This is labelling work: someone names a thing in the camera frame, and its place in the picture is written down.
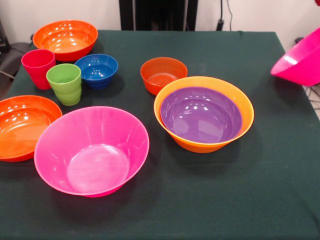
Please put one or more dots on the blue bowl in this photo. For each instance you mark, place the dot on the blue bowl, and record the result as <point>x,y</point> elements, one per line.
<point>97,72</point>

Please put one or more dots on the dark green tablecloth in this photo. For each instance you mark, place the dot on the dark green tablecloth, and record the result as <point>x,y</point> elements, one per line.
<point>200,200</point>

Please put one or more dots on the orange bowl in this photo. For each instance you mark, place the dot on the orange bowl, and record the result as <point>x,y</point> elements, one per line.
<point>247,107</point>

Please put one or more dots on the shallow red-orange bowl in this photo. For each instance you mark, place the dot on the shallow red-orange bowl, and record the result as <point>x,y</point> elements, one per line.
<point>20,132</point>

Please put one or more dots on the small red bowl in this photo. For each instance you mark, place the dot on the small red bowl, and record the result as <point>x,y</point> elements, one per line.
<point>160,77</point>

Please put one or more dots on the deep red-orange bowl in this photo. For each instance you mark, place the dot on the deep red-orange bowl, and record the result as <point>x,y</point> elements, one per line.
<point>65,42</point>

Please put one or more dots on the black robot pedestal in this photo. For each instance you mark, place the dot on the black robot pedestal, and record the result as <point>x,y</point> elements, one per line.
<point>160,15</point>

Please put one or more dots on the green cup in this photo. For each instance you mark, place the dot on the green cup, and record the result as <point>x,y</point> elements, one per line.
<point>66,87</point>

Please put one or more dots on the red cup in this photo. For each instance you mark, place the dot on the red cup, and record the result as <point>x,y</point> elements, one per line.
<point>36,72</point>

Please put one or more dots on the purple bowl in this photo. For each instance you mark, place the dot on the purple bowl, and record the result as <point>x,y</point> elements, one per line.
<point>200,117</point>

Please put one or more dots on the pink bowl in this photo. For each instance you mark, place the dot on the pink bowl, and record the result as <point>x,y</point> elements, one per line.
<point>305,65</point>
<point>95,162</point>

